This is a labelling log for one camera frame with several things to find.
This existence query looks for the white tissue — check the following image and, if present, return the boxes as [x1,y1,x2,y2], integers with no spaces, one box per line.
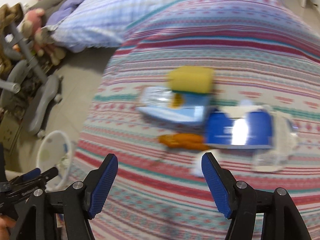
[191,151,206,178]

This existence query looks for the blue biscuit box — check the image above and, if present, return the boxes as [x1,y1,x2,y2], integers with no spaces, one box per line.
[204,106,273,150]

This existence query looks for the orange peel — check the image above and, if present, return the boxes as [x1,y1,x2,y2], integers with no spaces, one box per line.
[158,133,210,151]

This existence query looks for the light blue milk carton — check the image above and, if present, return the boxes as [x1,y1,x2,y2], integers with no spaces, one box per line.
[136,86,211,126]

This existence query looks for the yellow green sponge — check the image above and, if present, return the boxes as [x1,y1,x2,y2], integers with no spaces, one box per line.
[167,66,214,94]

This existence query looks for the white patterned trash bin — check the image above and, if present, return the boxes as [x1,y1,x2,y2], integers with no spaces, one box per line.
[36,130,76,192]

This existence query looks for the person left hand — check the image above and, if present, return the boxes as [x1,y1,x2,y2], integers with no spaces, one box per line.
[0,215,16,235]

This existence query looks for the cardboard box on floor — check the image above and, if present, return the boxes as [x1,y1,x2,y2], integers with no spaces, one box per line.
[0,112,20,150]

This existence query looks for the grey rolling desk chair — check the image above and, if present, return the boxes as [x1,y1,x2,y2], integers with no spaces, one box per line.
[1,22,63,139]

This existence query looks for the pink plush toy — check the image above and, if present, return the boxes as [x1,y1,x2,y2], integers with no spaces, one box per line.
[21,8,66,66]

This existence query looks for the blue checked quilt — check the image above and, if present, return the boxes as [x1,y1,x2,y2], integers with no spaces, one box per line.
[43,0,175,53]

